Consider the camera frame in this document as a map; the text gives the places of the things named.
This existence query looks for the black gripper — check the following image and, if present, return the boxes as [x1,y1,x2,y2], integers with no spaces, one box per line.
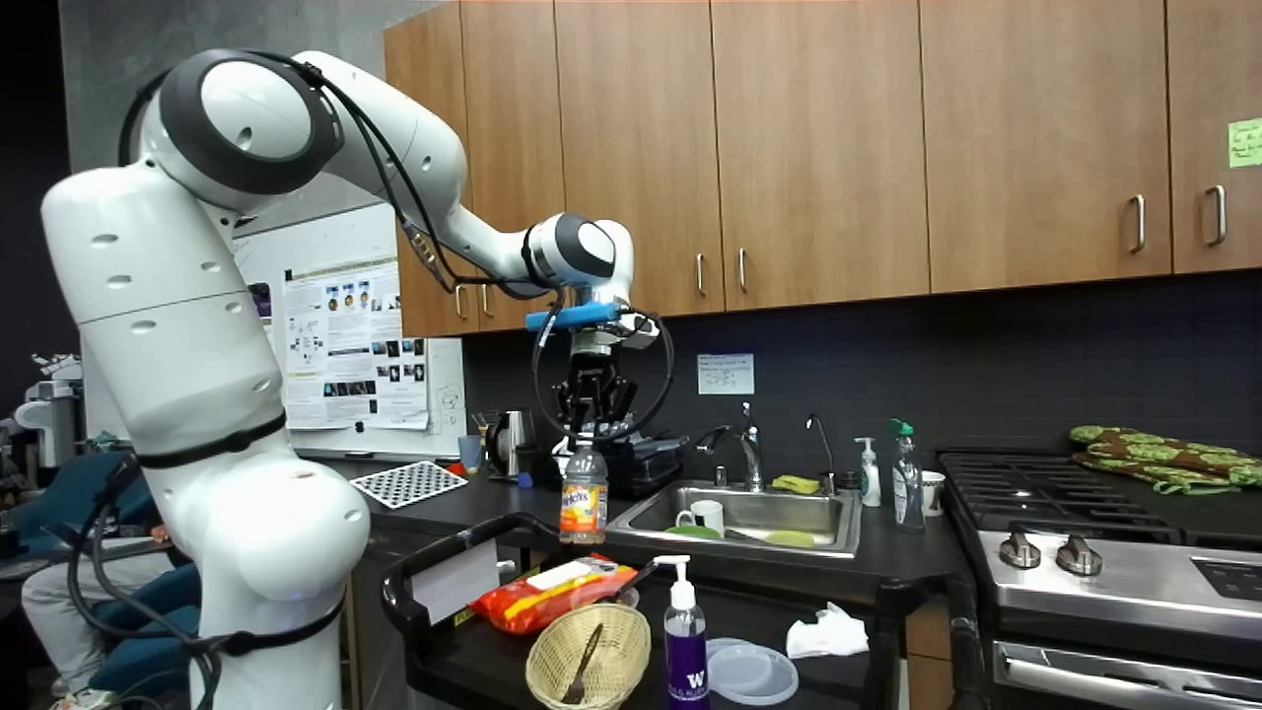
[546,342,647,454]

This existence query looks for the juice bottle with orange label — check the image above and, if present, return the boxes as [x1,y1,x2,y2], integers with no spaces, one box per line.
[557,437,612,548]

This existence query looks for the purple soap pump bottle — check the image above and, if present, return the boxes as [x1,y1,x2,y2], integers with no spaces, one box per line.
[651,553,714,710]

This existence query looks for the clear bottle with green cap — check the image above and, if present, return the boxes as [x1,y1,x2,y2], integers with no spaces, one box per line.
[885,417,930,533]

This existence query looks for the paper note on backsplash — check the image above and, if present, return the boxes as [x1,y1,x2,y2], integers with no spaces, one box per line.
[695,348,762,403]

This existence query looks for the chrome kitchen faucet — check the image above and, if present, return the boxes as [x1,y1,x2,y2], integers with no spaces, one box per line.
[688,398,768,498]

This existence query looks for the orange snack bag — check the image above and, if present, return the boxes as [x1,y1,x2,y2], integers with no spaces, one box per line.
[469,553,643,645]

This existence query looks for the checkerboard calibration board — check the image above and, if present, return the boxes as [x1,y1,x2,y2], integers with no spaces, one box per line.
[346,458,473,517]

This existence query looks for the stainless steel sink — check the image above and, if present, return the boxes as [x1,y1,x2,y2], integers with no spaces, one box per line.
[601,483,866,567]

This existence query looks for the woven wicker basket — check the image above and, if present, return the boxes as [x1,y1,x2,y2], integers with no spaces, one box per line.
[519,600,654,710]

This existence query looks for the thin chrome tap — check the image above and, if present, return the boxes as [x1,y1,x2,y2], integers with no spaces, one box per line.
[800,413,841,498]

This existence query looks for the poster board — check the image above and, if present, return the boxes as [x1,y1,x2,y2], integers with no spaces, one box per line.
[228,202,469,467]

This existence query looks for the clear plastic round container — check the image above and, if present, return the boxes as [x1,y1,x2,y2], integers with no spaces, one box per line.
[707,636,792,703]

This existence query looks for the clear hand soap dispenser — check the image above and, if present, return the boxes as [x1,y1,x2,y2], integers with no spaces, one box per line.
[851,433,885,512]

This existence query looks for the clear plastic lid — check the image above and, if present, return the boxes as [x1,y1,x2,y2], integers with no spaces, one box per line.
[714,640,804,710]

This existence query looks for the crumpled white napkin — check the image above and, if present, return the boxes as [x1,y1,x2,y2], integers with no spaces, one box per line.
[779,600,874,662]

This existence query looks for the stove knob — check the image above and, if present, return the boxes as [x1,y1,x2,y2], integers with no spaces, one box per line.
[997,525,1044,578]
[1054,530,1106,580]

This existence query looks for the seated person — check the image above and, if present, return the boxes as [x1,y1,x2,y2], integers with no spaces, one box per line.
[15,441,204,710]

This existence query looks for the gas stove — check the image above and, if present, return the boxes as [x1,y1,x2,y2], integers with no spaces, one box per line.
[933,445,1262,710]

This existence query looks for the green oven mitts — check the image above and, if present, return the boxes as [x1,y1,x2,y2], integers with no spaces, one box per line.
[1065,421,1262,500]

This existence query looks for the green sticky note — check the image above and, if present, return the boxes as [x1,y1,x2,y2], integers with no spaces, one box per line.
[1223,116,1262,175]

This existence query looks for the blue camera bracket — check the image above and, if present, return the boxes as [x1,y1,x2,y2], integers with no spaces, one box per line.
[525,295,630,337]

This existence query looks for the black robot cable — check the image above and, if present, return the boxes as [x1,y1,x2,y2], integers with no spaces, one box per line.
[253,51,682,445]

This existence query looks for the wooden wall cabinets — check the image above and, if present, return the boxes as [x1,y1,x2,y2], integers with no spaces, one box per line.
[383,0,1262,342]

